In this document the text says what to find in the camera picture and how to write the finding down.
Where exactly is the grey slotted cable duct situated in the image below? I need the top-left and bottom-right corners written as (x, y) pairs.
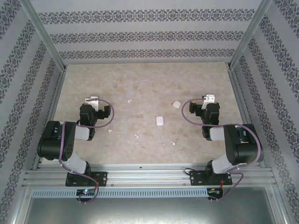
top-left (31, 188), bottom-right (209, 198)

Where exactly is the right aluminium frame post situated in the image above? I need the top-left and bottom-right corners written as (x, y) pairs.
top-left (227, 0), bottom-right (274, 70)

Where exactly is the long aluminium base rail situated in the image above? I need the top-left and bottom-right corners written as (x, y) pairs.
top-left (25, 163), bottom-right (274, 187)

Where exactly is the right aluminium side rail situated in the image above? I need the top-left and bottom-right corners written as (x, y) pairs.
top-left (228, 67), bottom-right (267, 168)

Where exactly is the aluminium frame beam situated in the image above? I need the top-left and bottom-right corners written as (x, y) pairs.
top-left (268, 186), bottom-right (292, 224)
top-left (8, 184), bottom-right (32, 224)

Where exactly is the right lower aluminium frame beam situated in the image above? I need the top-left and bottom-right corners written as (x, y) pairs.
top-left (268, 186), bottom-right (292, 224)

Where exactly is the left lower aluminium frame beam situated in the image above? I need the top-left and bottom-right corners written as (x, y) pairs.
top-left (8, 184), bottom-right (32, 224)

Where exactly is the left aluminium frame post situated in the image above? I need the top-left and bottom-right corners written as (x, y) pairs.
top-left (20, 0), bottom-right (68, 70)

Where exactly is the left aluminium side rail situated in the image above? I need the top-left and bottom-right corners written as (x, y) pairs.
top-left (32, 69), bottom-right (68, 170)

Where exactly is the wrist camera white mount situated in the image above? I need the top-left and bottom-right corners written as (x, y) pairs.
top-left (85, 96), bottom-right (100, 111)
top-left (201, 94), bottom-right (215, 110)

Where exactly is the aluminium side rail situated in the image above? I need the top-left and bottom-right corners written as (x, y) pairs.
top-left (32, 69), bottom-right (68, 170)
top-left (228, 67), bottom-right (267, 168)

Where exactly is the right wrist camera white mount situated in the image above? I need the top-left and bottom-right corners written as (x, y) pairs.
top-left (201, 94), bottom-right (215, 110)

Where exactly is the small circuit board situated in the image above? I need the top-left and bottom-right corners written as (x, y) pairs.
top-left (76, 189), bottom-right (97, 197)
top-left (207, 187), bottom-right (224, 196)

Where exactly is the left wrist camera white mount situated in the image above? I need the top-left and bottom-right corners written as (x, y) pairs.
top-left (85, 96), bottom-right (100, 111)

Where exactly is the aluminium frame post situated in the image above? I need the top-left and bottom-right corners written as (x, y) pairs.
top-left (227, 0), bottom-right (274, 70)
top-left (20, 0), bottom-right (68, 70)

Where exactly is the left small circuit board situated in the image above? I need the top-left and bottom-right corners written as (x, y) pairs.
top-left (76, 189), bottom-right (97, 197)

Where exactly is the right small circuit board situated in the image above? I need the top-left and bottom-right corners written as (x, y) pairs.
top-left (207, 187), bottom-right (224, 196)

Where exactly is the grey sheet metal panel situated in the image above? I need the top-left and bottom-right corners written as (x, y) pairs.
top-left (23, 197), bottom-right (278, 224)

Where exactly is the black base power cable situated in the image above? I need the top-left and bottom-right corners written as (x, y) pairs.
top-left (184, 167), bottom-right (196, 179)

